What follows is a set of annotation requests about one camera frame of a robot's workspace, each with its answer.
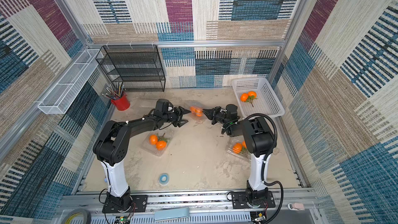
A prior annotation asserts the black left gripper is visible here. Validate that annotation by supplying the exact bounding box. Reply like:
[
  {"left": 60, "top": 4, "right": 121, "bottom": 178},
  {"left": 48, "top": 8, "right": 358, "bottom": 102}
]
[{"left": 163, "top": 107, "right": 193, "bottom": 128}]

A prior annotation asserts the clear clamshell container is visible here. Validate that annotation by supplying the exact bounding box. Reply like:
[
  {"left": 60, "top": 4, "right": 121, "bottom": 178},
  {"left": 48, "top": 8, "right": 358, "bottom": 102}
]
[
  {"left": 135, "top": 99, "right": 157, "bottom": 115},
  {"left": 183, "top": 100, "right": 206, "bottom": 120},
  {"left": 226, "top": 137, "right": 251, "bottom": 162},
  {"left": 141, "top": 129, "right": 174, "bottom": 157}
]

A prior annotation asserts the orange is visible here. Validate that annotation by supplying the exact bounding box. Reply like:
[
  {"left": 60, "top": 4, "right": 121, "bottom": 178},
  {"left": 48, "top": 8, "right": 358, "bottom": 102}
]
[
  {"left": 240, "top": 93, "right": 249, "bottom": 102},
  {"left": 247, "top": 91, "right": 257, "bottom": 99}
]

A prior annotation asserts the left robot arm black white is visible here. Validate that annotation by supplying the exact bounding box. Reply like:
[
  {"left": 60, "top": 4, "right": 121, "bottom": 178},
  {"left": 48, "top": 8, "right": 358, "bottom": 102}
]
[{"left": 93, "top": 99, "right": 191, "bottom": 213}]

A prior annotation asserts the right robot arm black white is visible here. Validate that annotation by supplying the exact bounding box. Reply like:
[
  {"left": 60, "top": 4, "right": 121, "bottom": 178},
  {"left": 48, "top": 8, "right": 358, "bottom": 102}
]
[{"left": 203, "top": 104, "right": 281, "bottom": 209}]

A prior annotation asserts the white plastic perforated basket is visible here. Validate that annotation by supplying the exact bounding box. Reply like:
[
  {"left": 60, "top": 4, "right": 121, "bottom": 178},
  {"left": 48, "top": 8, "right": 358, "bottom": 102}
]
[{"left": 232, "top": 77, "right": 285, "bottom": 118}]

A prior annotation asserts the red cup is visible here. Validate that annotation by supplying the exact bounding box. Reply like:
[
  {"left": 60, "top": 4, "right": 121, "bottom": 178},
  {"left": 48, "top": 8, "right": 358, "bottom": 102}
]
[{"left": 111, "top": 94, "right": 130, "bottom": 111}]

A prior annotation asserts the blue tape roll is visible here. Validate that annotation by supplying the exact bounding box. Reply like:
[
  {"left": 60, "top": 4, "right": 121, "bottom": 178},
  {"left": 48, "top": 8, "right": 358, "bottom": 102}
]
[{"left": 158, "top": 173, "right": 170, "bottom": 186}]

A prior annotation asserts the light blue flat case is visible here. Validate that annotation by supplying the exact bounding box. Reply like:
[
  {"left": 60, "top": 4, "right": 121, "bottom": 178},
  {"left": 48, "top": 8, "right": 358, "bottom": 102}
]
[{"left": 154, "top": 207, "right": 190, "bottom": 222}]

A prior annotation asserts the small pink white object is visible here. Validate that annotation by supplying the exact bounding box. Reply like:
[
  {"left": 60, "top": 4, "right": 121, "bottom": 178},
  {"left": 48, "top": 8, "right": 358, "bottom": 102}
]
[{"left": 287, "top": 203, "right": 305, "bottom": 211}]

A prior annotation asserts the grey tape roll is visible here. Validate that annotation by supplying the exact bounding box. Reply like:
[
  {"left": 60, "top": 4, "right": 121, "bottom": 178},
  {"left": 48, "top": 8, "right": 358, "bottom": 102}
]
[{"left": 61, "top": 208, "right": 91, "bottom": 224}]

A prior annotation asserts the black wire shelf rack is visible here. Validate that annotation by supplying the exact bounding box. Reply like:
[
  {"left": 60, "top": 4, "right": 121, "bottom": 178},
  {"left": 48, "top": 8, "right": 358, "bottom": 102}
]
[{"left": 95, "top": 45, "right": 166, "bottom": 92}]

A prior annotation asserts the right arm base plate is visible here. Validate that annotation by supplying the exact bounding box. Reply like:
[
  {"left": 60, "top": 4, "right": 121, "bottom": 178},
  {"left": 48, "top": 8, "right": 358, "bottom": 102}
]
[{"left": 227, "top": 188, "right": 276, "bottom": 209}]

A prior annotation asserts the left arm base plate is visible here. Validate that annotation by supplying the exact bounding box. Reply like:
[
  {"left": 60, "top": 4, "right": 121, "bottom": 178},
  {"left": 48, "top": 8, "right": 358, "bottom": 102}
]
[{"left": 102, "top": 195, "right": 148, "bottom": 214}]

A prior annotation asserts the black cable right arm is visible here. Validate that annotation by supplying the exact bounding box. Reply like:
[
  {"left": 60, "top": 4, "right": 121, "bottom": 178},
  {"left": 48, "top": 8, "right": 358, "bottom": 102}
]
[{"left": 244, "top": 113, "right": 284, "bottom": 224}]

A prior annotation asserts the white wire mesh wall tray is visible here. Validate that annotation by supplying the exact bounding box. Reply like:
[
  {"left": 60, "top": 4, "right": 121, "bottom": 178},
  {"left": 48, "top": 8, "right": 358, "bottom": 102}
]
[{"left": 38, "top": 49, "right": 100, "bottom": 115}]

